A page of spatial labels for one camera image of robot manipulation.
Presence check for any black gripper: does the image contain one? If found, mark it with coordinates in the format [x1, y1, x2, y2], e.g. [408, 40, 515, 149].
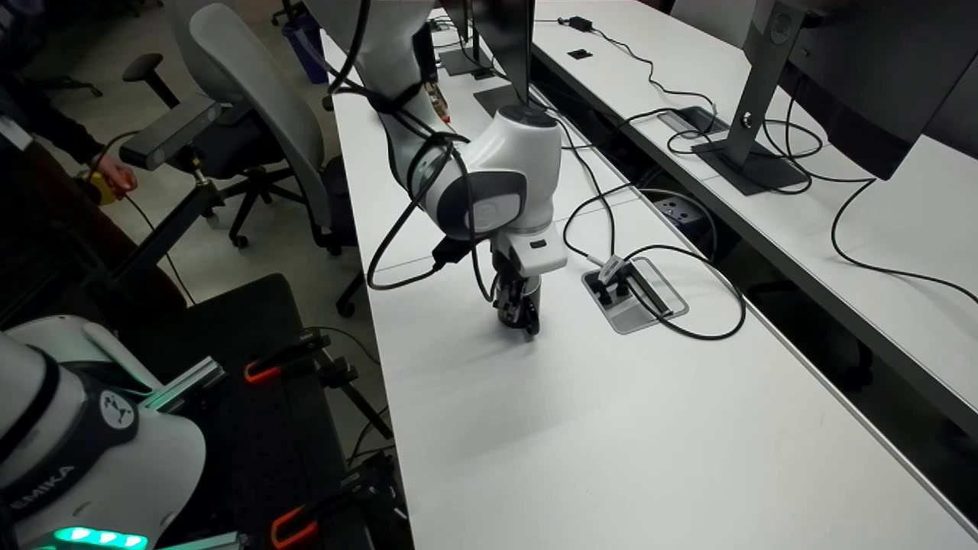
[488, 247, 545, 310]

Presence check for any black docking hub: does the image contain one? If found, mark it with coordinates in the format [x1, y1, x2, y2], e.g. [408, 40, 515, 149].
[655, 103, 729, 143]

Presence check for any dark flat panel screen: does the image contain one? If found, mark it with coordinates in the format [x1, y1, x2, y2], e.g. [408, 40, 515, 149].
[473, 0, 541, 110]

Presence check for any orange black clamp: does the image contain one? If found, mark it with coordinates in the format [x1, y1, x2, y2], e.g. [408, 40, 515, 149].
[265, 491, 362, 550]
[242, 327, 355, 392]

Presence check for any grey office chair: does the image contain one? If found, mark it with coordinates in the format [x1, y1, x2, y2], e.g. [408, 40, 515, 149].
[116, 0, 362, 318]

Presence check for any black side table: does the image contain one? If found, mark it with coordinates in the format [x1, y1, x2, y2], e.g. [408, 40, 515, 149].
[101, 271, 409, 550]

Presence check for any yellow red object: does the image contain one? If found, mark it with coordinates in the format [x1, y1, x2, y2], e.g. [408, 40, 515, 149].
[77, 149, 145, 208]

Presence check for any Dell monitor with silver stand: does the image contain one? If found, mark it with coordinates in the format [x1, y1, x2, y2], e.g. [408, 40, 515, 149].
[690, 0, 978, 199]

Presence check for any white robot with green light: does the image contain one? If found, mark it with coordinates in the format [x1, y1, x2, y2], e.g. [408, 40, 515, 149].
[0, 313, 230, 550]

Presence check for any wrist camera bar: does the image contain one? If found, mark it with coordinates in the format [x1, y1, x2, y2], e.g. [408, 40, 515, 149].
[503, 231, 573, 279]

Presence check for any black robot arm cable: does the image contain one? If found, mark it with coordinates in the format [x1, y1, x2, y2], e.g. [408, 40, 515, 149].
[320, 0, 498, 310]

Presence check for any black desk divider rail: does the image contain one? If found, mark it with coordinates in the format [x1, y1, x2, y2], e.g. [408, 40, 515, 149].
[530, 40, 978, 533]

